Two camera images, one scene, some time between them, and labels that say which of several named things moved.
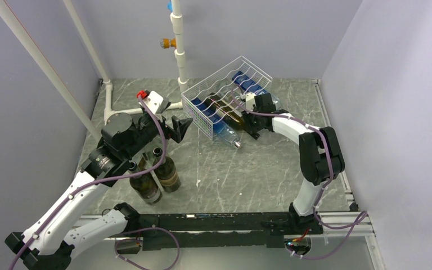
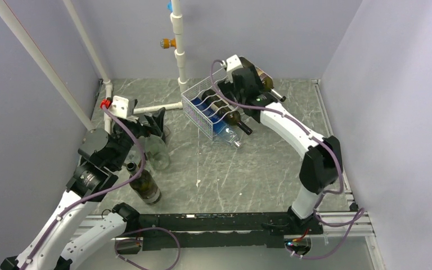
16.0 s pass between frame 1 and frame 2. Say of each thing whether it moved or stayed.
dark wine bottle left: stayed
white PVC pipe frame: stayed
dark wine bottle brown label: moved
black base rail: stayed
